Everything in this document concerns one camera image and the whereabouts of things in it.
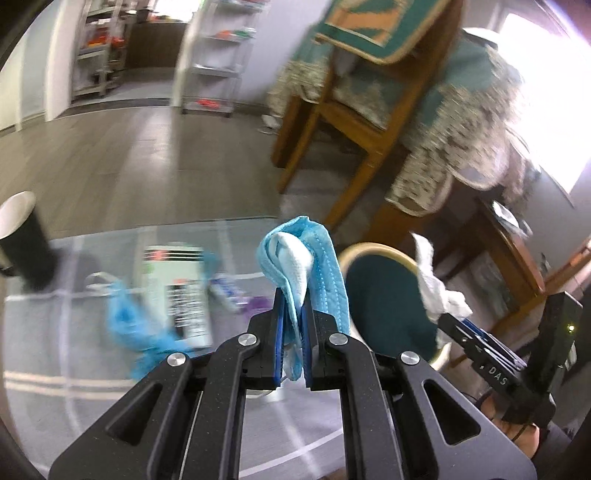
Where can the white rolling shelf cart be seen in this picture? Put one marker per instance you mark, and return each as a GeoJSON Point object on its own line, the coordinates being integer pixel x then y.
{"type": "Point", "coordinates": [218, 56]}

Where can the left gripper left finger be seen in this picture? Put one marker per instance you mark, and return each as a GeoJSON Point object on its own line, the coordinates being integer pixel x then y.
{"type": "Point", "coordinates": [279, 310]}

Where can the blue white blister pack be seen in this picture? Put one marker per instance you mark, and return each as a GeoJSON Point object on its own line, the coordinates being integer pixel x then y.
{"type": "Point", "coordinates": [228, 293]}

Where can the blue plastic glove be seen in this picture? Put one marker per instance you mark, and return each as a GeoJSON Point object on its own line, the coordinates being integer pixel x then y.
{"type": "Point", "coordinates": [133, 329]}

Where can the grey metal shelf rack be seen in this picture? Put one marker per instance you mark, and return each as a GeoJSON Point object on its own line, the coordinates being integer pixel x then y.
{"type": "Point", "coordinates": [101, 47]}

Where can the black mug white inside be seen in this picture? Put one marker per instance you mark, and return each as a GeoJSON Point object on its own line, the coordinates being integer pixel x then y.
{"type": "Point", "coordinates": [24, 244]}

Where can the teal trash bin tan rim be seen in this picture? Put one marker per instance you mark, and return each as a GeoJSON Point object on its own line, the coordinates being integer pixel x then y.
{"type": "Point", "coordinates": [385, 304]}

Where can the white tissue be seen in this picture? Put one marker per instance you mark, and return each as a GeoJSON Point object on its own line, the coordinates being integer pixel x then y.
{"type": "Point", "coordinates": [436, 298]}

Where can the blue surgical face mask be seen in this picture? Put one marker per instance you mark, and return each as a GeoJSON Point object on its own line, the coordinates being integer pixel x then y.
{"type": "Point", "coordinates": [299, 258]}

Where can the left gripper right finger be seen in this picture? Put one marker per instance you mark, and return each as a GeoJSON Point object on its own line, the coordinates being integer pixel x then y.
{"type": "Point", "coordinates": [309, 341]}

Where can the purple plastic wrapper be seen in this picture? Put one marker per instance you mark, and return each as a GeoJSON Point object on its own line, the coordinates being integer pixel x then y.
{"type": "Point", "coordinates": [257, 305]}

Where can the white medicine box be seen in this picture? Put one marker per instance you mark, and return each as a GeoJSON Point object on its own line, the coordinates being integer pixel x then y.
{"type": "Point", "coordinates": [174, 289]}

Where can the grey plaid ottoman cover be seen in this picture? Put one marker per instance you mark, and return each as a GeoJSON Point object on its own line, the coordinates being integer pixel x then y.
{"type": "Point", "coordinates": [71, 350]}

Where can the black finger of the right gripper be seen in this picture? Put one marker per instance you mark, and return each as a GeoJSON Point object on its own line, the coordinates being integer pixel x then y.
{"type": "Point", "coordinates": [471, 336]}

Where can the lace tablecloth table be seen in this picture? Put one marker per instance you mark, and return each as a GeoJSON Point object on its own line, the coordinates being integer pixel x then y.
{"type": "Point", "coordinates": [458, 133]}

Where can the white power strip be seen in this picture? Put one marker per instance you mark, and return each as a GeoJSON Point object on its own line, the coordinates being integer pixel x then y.
{"type": "Point", "coordinates": [271, 124]}

